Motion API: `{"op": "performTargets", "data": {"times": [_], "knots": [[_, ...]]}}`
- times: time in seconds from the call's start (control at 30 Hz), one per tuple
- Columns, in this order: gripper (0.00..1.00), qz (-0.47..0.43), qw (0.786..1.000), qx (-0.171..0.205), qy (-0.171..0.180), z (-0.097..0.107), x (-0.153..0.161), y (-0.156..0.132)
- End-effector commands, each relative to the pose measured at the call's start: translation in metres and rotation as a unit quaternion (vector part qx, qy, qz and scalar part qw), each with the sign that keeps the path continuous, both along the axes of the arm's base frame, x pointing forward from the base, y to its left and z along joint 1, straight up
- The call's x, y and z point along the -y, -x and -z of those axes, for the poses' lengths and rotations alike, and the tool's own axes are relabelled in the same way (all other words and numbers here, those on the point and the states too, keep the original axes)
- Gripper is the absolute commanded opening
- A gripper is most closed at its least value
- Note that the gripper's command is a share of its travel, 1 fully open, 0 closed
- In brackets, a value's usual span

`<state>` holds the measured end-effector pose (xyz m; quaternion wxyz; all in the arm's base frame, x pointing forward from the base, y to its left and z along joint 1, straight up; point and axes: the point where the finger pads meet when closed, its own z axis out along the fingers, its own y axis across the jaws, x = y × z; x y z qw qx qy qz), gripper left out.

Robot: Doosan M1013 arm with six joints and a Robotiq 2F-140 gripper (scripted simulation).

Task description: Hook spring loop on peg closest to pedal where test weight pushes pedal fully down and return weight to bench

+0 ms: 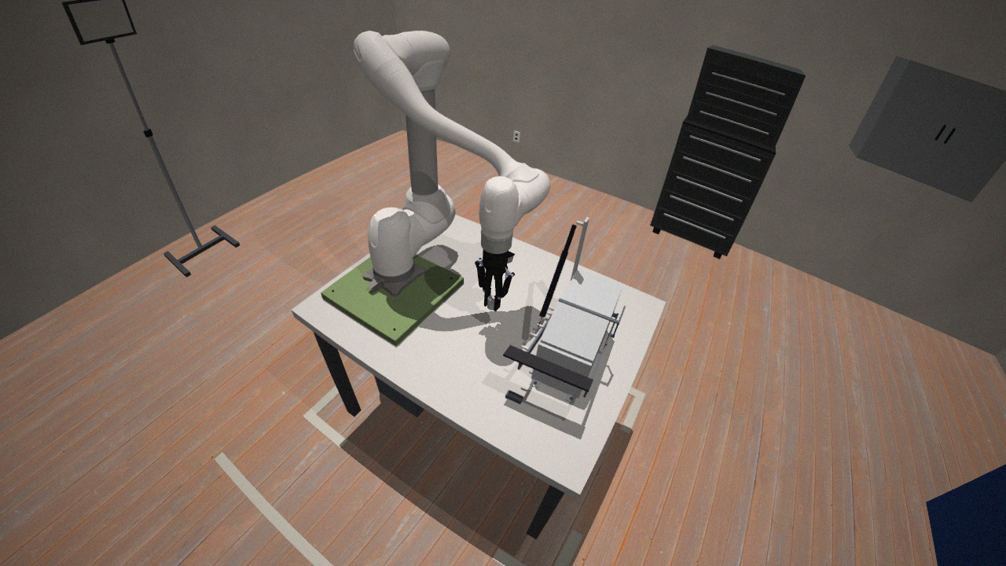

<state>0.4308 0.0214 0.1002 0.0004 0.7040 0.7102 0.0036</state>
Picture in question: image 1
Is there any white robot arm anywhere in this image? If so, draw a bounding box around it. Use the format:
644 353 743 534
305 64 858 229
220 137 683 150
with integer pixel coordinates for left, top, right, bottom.
354 31 550 296

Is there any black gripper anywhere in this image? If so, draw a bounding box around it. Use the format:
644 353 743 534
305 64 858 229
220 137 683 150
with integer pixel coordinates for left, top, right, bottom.
475 249 515 311

